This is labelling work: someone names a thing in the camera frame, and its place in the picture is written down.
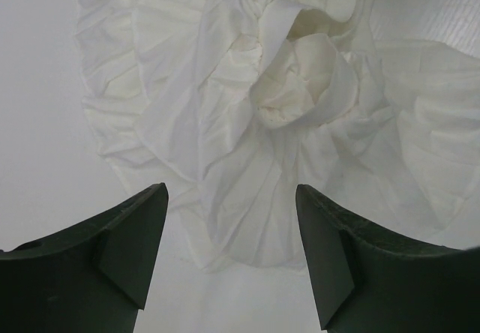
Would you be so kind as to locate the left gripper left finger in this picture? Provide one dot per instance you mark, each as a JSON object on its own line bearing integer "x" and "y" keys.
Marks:
{"x": 93, "y": 276}

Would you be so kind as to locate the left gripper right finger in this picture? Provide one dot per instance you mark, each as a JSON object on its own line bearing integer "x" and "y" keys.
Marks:
{"x": 366, "y": 278}

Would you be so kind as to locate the white skirt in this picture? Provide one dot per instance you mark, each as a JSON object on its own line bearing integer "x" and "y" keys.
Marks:
{"x": 235, "y": 103}

